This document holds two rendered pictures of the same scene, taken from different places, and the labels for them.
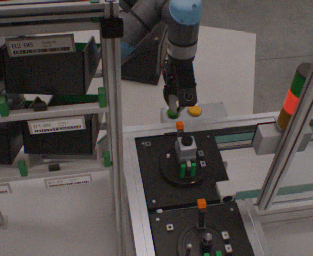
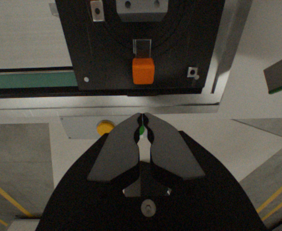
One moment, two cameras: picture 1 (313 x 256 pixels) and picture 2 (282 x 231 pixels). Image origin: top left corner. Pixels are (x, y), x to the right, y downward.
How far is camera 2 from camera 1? 1.12 m
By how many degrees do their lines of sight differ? 14
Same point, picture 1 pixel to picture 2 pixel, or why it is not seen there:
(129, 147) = (212, 78)
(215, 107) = (78, 131)
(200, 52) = not seen: hidden behind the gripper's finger
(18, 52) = not seen: outside the picture
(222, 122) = (67, 107)
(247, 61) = (59, 175)
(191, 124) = (112, 108)
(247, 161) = (33, 39)
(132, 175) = (231, 11)
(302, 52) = not seen: hidden behind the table
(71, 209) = not seen: outside the picture
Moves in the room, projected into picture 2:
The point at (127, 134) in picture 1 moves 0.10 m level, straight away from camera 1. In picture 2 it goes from (207, 100) to (192, 137)
